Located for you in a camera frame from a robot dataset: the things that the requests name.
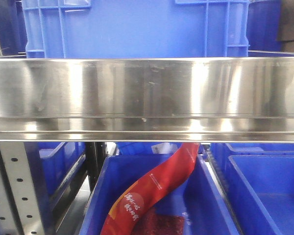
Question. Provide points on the blue bin lower left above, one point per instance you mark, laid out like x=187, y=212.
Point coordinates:
x=57, y=159

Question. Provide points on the blue bin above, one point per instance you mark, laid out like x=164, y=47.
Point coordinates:
x=258, y=179
x=197, y=199
x=57, y=159

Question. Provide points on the blue bin lower centre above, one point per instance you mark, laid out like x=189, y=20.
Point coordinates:
x=197, y=199

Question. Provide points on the blue bin lower right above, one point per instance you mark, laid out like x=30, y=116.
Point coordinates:
x=258, y=179

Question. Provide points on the red snack package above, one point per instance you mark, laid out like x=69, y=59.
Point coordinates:
x=149, y=189

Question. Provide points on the large blue crate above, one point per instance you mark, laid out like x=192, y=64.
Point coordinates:
x=135, y=28

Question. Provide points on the stainless steel shelf rail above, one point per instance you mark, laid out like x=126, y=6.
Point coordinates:
x=247, y=99

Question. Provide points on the perforated steel upright post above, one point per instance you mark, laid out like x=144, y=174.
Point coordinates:
x=24, y=201

